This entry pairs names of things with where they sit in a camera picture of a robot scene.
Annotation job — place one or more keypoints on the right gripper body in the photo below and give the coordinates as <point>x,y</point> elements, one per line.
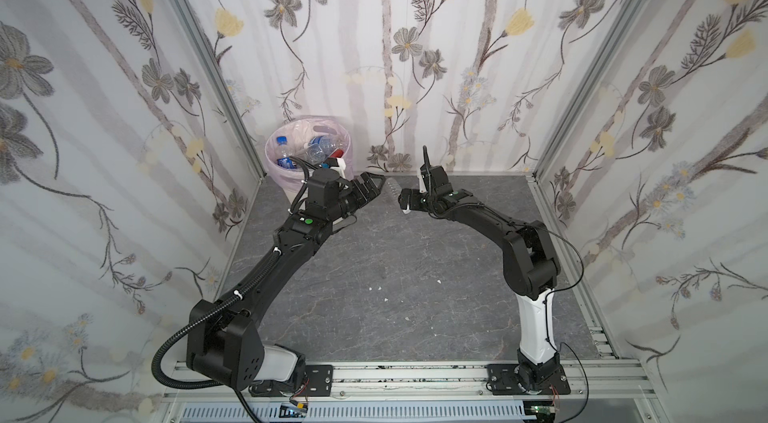
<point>424,196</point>

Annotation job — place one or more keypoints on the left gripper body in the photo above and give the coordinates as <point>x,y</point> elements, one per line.
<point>354,194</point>

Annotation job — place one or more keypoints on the Pocari Sweat bottle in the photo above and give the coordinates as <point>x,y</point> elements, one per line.
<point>323,146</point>

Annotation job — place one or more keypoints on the Pepsi blue label bottle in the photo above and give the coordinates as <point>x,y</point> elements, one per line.
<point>286,149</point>

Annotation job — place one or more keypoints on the clear ribbed bottle white cap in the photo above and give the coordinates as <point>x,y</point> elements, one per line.
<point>393,189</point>

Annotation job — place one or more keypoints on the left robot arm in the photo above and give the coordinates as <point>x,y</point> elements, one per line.
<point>224,344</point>

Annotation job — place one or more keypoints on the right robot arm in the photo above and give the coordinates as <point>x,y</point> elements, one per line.
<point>529,262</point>

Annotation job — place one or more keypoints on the cream waste bin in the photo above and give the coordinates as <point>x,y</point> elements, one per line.
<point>291,184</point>

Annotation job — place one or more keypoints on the pink bin liner bag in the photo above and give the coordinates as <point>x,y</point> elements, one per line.
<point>301,131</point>

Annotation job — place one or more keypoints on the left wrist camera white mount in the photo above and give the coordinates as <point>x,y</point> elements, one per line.
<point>336,164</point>

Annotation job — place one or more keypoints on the white slotted cable duct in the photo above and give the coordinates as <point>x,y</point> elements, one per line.
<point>395,411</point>

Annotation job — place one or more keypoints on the left aluminium corner post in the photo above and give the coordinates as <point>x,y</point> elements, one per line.
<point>204,53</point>

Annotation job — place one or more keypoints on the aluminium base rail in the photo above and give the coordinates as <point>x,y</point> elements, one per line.
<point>457,380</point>

